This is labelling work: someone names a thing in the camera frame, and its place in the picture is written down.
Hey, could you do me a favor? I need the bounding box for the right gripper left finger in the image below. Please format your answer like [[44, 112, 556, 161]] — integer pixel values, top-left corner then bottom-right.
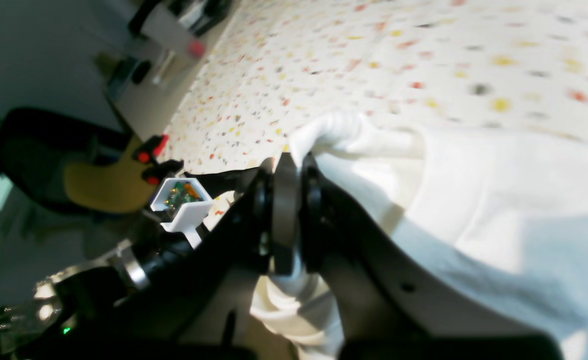
[[24, 153, 302, 360]]

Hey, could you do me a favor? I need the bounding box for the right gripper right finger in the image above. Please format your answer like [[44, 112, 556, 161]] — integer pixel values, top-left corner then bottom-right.
[[300, 155, 561, 360]]

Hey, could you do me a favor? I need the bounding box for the white printed T-shirt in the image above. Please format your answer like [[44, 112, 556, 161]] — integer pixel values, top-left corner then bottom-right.
[[249, 111, 588, 360]]

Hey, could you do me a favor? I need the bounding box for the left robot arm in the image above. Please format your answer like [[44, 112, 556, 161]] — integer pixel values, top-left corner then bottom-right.
[[0, 233, 193, 360]]

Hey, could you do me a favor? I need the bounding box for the red clamp right corner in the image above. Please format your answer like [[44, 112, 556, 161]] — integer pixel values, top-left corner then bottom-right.
[[132, 134, 184, 185]]

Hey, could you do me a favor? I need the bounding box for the black and yellow chair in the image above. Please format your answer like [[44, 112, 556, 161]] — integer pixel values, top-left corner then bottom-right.
[[0, 107, 158, 215]]

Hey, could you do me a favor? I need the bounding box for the terrazzo pattern tablecloth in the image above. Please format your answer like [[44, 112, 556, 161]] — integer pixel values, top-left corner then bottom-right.
[[163, 0, 588, 173]]

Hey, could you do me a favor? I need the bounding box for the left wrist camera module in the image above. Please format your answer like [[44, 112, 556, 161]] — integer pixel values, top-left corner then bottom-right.
[[150, 177, 214, 248]]

